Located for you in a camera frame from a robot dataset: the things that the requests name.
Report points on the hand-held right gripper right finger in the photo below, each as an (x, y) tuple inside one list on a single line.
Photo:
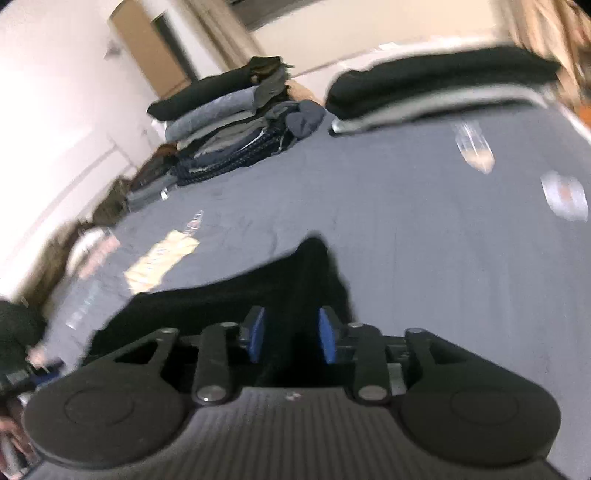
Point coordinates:
[(328, 337)]

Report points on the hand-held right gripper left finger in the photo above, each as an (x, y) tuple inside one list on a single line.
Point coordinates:
[(257, 334)]

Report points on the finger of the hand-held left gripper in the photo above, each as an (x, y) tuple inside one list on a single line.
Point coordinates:
[(46, 371)]

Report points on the low stack of grey clothes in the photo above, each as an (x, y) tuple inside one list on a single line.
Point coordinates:
[(150, 194)]

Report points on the tall stack of folded clothes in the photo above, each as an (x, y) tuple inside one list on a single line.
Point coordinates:
[(231, 120)]

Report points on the black and grey clothes stack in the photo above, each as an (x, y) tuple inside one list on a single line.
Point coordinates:
[(438, 78)]

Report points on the black puffer jacket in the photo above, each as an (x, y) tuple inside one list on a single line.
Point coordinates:
[(18, 327)]

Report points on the olive blanket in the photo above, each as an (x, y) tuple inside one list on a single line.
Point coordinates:
[(55, 258)]

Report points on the grey printed quilt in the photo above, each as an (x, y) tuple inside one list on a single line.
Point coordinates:
[(415, 240)]

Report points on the white pillow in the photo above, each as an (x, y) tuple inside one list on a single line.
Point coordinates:
[(87, 247)]

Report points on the tabby cat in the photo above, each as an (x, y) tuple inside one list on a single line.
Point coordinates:
[(108, 210)]

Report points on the beige curtain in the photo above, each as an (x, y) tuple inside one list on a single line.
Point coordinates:
[(545, 23), (217, 27)]

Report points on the brown wooden door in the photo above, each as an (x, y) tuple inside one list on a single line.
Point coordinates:
[(147, 41)]

